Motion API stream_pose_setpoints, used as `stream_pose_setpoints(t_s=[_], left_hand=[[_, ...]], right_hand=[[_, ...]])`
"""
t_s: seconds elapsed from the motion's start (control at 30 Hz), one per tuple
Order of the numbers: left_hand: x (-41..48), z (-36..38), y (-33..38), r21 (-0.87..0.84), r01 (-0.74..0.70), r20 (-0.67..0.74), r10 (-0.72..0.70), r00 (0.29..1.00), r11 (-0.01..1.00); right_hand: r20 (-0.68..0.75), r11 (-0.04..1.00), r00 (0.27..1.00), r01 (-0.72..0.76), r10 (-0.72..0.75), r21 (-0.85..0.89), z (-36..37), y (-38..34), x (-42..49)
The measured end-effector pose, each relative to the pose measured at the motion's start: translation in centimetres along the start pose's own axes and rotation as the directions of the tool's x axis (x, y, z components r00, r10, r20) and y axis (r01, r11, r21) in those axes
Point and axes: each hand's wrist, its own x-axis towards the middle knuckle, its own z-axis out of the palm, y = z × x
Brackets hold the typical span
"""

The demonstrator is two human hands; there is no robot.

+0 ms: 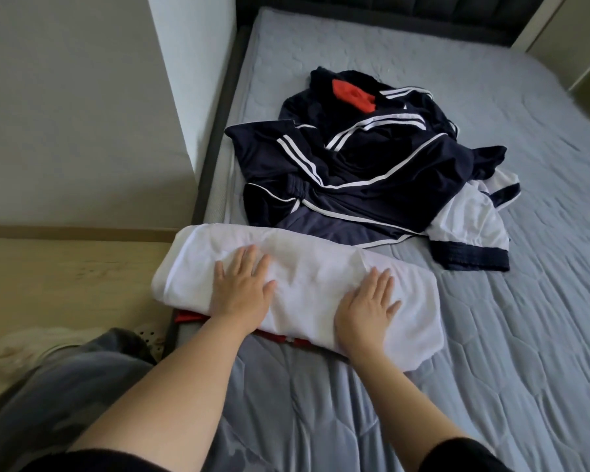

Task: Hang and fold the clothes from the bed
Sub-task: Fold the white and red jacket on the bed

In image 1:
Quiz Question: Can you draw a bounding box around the person's right hand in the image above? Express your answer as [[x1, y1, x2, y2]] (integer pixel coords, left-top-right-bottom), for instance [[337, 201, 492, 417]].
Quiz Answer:
[[334, 267, 403, 360]]

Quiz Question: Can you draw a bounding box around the dark grey upholstered headboard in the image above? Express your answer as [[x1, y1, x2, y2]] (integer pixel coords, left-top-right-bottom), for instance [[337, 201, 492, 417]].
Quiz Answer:
[[236, 0, 550, 47]]

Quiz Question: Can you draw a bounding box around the person's right forearm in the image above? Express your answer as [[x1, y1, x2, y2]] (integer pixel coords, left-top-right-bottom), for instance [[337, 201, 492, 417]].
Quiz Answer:
[[349, 347, 473, 472]]

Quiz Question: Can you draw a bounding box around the person's left hand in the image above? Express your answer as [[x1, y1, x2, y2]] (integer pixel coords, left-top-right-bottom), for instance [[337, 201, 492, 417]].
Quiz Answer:
[[208, 245, 279, 335]]

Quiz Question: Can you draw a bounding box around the red and white jacket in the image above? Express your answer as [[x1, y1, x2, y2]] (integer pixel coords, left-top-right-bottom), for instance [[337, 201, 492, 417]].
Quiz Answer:
[[151, 223, 448, 372]]

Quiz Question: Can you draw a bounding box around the grey quilted bed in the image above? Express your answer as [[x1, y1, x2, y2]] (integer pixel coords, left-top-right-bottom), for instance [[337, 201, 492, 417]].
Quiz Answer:
[[162, 7, 590, 472]]

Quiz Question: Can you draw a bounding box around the red and navy sports jacket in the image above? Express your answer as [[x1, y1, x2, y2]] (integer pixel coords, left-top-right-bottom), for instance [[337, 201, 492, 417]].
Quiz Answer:
[[224, 66, 509, 246]]

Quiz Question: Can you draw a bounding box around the white and navy garment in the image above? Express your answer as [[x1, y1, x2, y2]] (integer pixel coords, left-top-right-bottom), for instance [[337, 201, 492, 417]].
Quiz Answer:
[[427, 170, 522, 272]]

